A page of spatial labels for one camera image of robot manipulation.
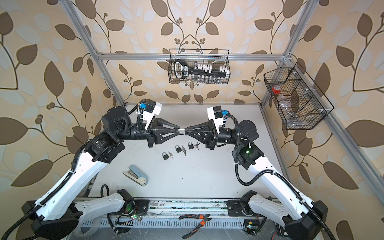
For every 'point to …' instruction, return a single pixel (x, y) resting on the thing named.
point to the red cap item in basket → (276, 89)
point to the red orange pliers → (204, 217)
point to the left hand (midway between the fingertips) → (178, 131)
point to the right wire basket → (300, 103)
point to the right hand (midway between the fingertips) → (188, 132)
